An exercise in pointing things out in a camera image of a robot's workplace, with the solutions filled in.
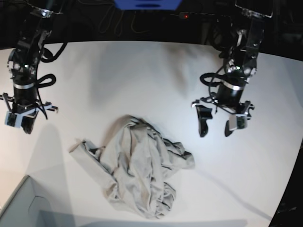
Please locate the grey cardboard box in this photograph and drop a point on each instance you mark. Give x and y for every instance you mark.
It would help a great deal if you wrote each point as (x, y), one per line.
(31, 205)

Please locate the blue plastic crate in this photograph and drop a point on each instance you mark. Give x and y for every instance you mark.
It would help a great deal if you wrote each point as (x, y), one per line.
(147, 4)

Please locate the beige t-shirt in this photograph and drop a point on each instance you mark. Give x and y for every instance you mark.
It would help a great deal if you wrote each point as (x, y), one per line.
(134, 165)

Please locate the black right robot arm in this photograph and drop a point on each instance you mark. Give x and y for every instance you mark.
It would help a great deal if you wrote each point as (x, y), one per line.
(26, 103)

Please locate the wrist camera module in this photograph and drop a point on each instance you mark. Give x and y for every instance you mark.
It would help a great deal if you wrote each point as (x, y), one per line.
(237, 122)
(13, 119)

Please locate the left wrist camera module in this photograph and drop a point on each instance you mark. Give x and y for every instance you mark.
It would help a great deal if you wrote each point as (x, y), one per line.
(237, 122)

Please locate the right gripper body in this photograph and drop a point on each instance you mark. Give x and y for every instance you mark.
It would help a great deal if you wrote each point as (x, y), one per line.
(25, 110)

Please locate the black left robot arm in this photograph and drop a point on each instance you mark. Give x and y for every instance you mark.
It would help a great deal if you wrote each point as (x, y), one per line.
(226, 86)

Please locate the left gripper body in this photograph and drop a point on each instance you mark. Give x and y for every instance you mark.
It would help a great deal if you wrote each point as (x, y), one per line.
(235, 108)

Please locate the white power strip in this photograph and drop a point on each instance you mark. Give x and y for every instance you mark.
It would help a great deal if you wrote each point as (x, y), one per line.
(203, 17)

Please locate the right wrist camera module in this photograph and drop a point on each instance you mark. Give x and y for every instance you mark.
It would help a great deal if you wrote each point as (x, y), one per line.
(13, 119)

